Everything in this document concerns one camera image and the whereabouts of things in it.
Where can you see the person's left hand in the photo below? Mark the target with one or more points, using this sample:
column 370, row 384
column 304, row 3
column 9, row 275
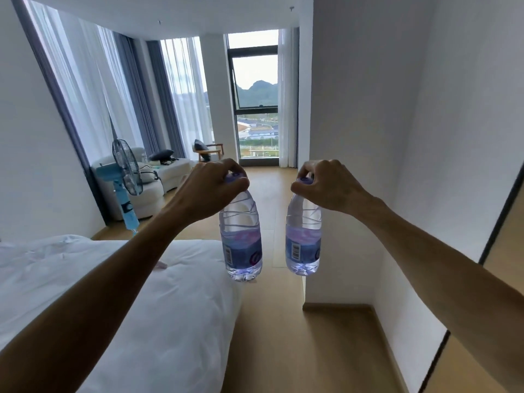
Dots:
column 204, row 192

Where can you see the person's right hand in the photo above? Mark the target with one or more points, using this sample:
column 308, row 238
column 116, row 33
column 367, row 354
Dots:
column 335, row 188

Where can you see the clear water bottle purple cap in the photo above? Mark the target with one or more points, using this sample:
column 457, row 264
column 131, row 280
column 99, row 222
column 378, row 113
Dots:
column 303, row 241
column 241, row 241

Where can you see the person's left forearm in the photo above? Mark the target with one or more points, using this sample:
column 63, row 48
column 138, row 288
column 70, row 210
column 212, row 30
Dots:
column 90, row 298

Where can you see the person's right forearm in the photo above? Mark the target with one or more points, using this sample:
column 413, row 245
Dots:
column 450, row 274

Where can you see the wooden armchair dark seat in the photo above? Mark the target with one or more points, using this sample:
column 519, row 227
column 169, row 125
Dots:
column 215, row 150

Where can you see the white sofa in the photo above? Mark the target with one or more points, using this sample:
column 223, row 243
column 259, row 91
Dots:
column 151, row 192

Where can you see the blue standing fan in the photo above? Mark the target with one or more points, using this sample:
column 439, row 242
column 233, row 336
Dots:
column 127, row 167

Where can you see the white sheer curtain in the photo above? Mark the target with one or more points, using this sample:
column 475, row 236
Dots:
column 286, row 98
column 82, row 85
column 186, row 98

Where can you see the grey curtain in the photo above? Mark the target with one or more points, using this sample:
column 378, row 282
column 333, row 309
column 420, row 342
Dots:
column 296, row 98
column 137, row 90
column 165, row 98

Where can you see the large glass window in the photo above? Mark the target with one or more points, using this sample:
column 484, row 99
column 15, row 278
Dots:
column 256, row 98

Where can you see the wooden wall panel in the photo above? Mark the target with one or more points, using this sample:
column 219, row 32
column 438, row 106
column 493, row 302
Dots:
column 491, row 323

